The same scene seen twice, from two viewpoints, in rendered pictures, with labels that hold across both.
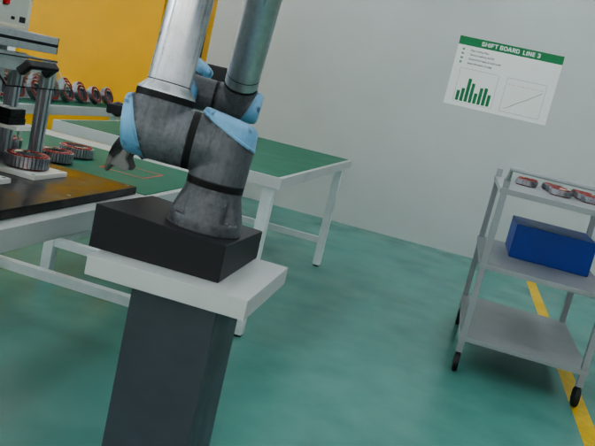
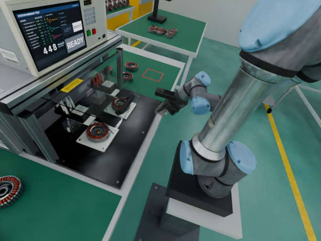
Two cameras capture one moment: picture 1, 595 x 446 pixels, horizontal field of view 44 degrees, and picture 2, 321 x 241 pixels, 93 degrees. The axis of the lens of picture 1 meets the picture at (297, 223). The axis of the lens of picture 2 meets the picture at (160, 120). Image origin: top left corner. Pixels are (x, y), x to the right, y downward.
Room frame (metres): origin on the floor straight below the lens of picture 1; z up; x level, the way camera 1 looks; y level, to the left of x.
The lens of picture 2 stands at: (1.13, 0.51, 1.45)
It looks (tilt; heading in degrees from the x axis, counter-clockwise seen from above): 45 degrees down; 355
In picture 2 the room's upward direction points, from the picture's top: 15 degrees clockwise
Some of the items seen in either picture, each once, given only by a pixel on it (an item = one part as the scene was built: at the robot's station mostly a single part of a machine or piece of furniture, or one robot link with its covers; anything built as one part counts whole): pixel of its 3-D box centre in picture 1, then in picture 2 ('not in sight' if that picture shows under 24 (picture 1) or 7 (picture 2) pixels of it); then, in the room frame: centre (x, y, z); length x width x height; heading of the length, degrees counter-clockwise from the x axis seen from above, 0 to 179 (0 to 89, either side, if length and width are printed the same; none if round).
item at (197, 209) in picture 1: (210, 203); (218, 175); (1.44, 0.18, 0.87); 0.15 x 0.15 x 0.10
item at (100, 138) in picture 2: not in sight; (98, 132); (1.60, 0.76, 0.80); 0.11 x 0.11 x 0.04
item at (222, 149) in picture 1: (221, 146); (232, 161); (1.44, 0.18, 0.99); 0.13 x 0.12 x 0.14; 95
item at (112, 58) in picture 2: not in sight; (88, 75); (1.74, 0.83, 1.03); 0.62 x 0.01 x 0.03; 169
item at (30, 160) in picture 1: (27, 159); not in sight; (1.84, 0.71, 0.80); 0.11 x 0.11 x 0.04
